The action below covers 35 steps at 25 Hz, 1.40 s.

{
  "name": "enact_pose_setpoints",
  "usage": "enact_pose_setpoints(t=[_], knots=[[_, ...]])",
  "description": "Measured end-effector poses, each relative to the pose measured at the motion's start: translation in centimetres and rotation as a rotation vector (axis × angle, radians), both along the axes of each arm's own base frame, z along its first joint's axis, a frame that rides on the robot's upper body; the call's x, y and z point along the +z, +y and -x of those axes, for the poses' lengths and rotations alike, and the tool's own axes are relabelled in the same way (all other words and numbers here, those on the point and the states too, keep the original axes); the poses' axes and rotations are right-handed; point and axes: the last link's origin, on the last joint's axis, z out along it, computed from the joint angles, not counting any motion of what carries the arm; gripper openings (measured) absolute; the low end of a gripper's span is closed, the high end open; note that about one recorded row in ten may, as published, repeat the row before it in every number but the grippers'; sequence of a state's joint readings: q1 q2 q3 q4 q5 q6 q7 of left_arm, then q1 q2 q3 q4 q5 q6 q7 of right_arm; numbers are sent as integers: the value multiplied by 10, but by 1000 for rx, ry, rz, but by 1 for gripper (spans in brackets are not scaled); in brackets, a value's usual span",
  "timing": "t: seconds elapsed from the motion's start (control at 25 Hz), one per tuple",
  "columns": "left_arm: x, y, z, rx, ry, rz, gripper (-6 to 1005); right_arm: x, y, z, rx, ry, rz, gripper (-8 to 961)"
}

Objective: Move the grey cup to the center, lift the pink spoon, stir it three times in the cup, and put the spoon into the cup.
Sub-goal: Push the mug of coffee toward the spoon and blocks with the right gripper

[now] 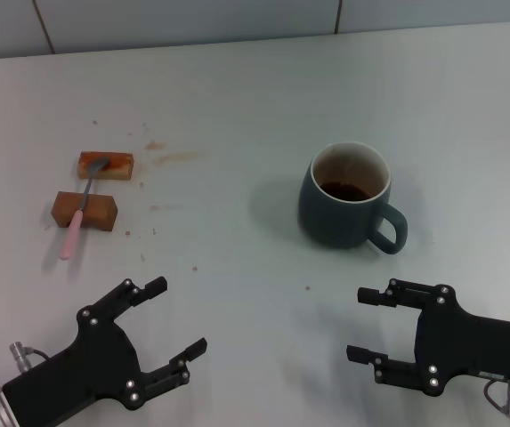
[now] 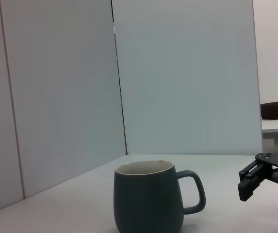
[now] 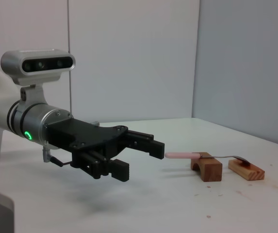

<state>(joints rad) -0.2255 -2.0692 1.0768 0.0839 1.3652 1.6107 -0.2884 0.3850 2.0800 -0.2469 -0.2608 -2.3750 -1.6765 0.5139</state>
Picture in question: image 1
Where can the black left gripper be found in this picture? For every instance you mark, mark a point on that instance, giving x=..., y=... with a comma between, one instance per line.
x=94, y=360

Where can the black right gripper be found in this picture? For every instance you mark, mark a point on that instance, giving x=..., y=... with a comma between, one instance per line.
x=481, y=347

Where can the grey ceramic cup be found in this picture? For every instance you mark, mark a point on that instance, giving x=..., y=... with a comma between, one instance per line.
x=334, y=222

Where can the brown notched wooden block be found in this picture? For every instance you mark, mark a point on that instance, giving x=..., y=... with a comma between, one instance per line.
x=103, y=213

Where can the light wooden block orange stained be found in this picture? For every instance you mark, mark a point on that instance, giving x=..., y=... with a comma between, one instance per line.
x=121, y=168

